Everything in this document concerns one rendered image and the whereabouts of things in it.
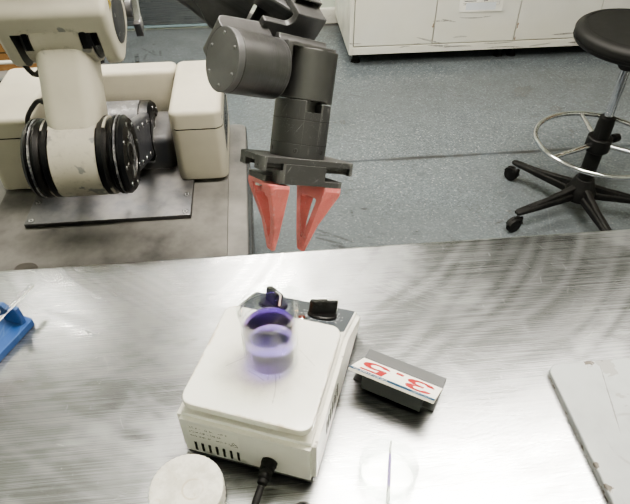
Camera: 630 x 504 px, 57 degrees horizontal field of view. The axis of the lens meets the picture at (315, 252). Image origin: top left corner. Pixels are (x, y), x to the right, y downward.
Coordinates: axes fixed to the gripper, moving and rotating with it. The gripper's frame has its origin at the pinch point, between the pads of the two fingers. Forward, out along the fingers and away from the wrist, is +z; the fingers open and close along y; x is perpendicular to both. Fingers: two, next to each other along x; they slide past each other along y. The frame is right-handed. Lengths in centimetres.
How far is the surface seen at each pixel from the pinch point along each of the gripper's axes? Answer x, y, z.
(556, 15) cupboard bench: 166, 207, -74
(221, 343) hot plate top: -5.7, -8.2, 8.6
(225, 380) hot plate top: -9.5, -8.9, 10.5
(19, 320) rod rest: 15.1, -25.2, 13.5
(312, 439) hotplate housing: -16.1, -3.0, 13.3
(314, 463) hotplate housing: -15.4, -2.0, 16.3
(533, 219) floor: 88, 134, 13
